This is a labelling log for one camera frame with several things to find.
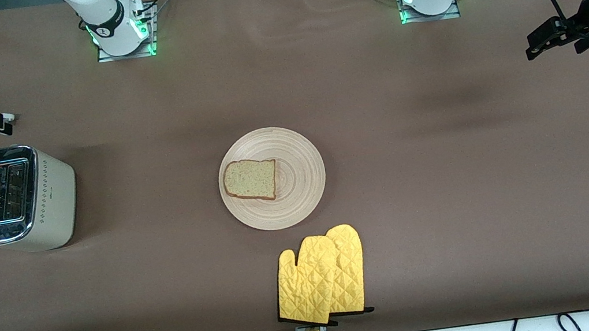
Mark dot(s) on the brown crust bread slice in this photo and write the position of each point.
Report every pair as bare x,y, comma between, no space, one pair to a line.
250,181

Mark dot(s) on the yellow quilted oven mitt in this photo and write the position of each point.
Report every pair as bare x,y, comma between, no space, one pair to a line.
353,273
307,286

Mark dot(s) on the round light wooden plate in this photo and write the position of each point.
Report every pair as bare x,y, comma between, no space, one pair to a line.
301,188

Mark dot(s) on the cream and chrome toaster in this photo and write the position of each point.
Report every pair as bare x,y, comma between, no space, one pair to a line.
53,190

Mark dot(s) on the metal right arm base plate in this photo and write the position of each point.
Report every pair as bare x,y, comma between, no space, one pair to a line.
151,35

